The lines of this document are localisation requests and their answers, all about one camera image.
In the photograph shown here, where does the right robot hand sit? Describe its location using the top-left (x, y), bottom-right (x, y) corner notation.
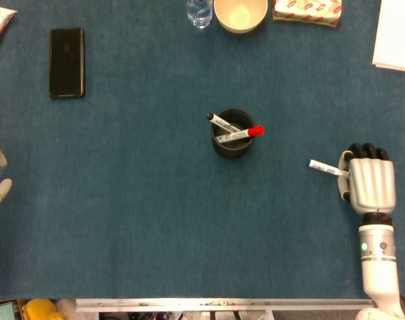
top-left (337, 142), bottom-right (398, 215)

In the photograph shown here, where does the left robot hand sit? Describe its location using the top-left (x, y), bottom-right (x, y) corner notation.
top-left (0, 135), bottom-right (13, 206)

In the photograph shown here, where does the blue cap whiteboard marker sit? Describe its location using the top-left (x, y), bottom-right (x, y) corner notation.
top-left (306, 159), bottom-right (351, 177)

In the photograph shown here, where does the clear plastic water bottle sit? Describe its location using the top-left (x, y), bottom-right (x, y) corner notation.
top-left (187, 0), bottom-right (214, 29)

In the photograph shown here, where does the aluminium table frame rail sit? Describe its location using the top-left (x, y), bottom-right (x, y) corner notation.
top-left (75, 298), bottom-right (374, 313)

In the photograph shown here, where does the black cap whiteboard marker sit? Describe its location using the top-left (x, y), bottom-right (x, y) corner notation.
top-left (206, 113), bottom-right (243, 133)

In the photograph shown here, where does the cream ceramic bowl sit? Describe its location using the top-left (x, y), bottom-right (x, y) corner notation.
top-left (213, 0), bottom-right (269, 35)

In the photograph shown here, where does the black round pen holder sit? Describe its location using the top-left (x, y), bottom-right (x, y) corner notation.
top-left (210, 107), bottom-right (256, 159)

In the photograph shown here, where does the black smartphone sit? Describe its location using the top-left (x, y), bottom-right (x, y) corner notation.
top-left (49, 27), bottom-right (86, 99)

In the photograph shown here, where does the white paper stack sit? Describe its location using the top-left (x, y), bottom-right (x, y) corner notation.
top-left (372, 0), bottom-right (405, 75)

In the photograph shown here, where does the red cap whiteboard marker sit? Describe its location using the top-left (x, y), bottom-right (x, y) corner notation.
top-left (215, 125), bottom-right (266, 144)

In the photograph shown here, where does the teal box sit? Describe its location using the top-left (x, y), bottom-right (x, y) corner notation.
top-left (0, 301), bottom-right (17, 320)

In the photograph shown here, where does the yellow plush toy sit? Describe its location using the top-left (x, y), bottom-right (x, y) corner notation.
top-left (23, 299), bottom-right (66, 320)

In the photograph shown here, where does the blue felt table mat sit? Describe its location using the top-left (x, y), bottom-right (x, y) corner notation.
top-left (0, 0), bottom-right (405, 299)

